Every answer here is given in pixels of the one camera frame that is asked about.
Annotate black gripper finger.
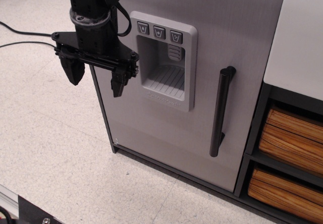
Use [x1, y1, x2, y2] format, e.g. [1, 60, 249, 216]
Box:
[59, 55, 85, 85]
[111, 69, 129, 97]

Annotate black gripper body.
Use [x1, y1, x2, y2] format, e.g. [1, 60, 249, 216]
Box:
[51, 25, 139, 78]

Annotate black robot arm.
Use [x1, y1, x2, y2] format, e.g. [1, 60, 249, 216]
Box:
[51, 0, 139, 97]

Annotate grey ice dispenser panel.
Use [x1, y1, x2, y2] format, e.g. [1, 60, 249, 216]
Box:
[130, 11, 198, 112]

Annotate lower wooden storage bin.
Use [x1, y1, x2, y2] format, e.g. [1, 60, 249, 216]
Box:
[248, 168, 322, 223]

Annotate upper black floor cable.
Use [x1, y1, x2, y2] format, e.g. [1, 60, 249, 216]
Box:
[0, 21, 52, 38]

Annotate black fridge door handle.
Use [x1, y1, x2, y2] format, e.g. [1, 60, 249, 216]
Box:
[209, 66, 236, 157]

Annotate aluminium frame rail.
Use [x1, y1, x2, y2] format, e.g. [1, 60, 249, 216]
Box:
[0, 185, 19, 218]

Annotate dark grey cabinet frame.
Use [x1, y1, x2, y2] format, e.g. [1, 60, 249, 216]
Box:
[91, 66, 322, 223]

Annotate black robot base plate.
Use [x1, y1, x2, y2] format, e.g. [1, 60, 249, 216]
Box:
[18, 195, 63, 224]

